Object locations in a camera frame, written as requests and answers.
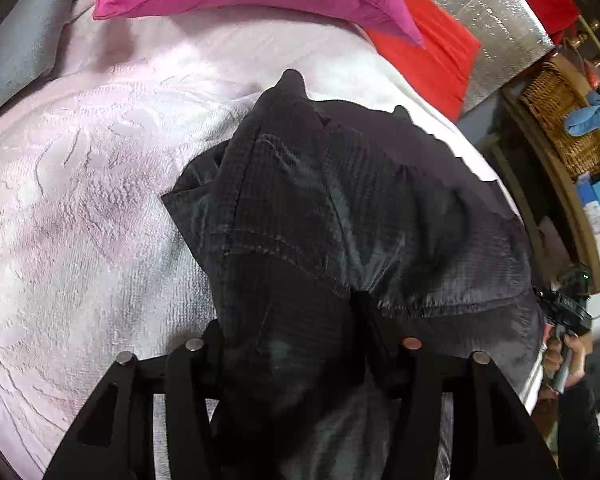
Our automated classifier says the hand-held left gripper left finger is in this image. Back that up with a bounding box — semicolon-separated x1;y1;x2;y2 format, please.
42;320;226;480

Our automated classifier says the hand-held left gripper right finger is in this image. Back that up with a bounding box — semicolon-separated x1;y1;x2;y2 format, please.
352;290;563;480

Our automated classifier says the black puffer jacket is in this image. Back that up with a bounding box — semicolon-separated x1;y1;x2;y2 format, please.
161;67;543;480

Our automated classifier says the person's right forearm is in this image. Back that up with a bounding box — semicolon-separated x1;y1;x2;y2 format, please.
555;377;600;480

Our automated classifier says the person's right hand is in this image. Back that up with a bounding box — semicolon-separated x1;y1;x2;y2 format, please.
541;332;588;395

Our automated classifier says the wooden shelf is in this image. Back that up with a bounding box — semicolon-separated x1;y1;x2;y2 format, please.
482;85;600;291

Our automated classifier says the light blue cloth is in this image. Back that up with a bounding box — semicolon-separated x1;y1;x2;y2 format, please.
565;91;600;136

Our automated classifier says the white pink textured blanket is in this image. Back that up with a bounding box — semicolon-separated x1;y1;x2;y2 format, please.
0;0;541;480

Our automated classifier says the wicker basket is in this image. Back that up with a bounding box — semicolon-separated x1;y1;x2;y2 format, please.
520;57;600;178

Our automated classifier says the wooden railing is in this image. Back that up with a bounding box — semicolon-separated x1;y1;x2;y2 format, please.
555;0;600;91

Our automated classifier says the red pillow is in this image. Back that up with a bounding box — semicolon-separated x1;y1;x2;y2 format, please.
365;0;482;122

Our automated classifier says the silver foil insulation panel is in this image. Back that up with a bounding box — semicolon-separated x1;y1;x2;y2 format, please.
377;0;556;113

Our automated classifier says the grey garment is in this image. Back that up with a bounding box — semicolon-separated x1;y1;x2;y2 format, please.
0;0;93;126

